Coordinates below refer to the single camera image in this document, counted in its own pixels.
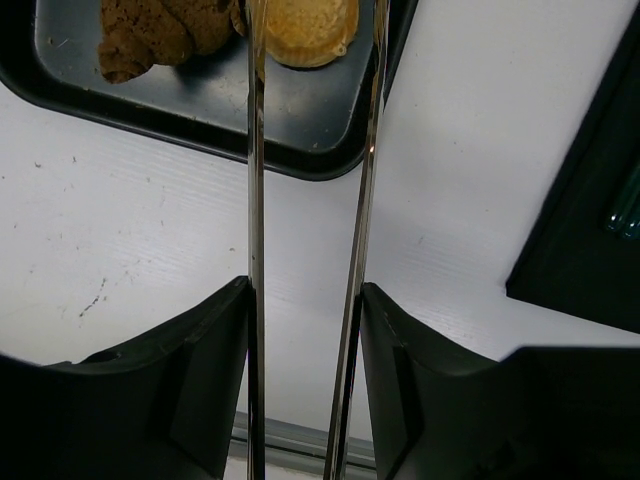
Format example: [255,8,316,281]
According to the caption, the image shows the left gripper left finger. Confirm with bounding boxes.
[1,276,248,479]

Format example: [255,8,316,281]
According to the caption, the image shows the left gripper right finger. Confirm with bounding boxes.
[361,283,639,479]

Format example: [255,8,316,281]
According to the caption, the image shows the small tan round bun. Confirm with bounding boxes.
[260,0,360,69]

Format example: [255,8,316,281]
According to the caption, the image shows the metal tongs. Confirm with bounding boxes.
[247,1,391,479]

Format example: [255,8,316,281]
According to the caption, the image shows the brown chocolate bread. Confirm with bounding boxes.
[97,0,246,84]

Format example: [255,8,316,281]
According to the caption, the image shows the black placemat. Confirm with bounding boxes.
[506,14,639,332]

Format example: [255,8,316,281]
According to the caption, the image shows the black baking tray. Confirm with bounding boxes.
[0,0,421,184]

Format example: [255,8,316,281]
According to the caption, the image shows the aluminium rail front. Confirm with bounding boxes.
[228,411,377,479]

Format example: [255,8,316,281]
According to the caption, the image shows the gold spoon dark handle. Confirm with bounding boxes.
[602,160,639,241]

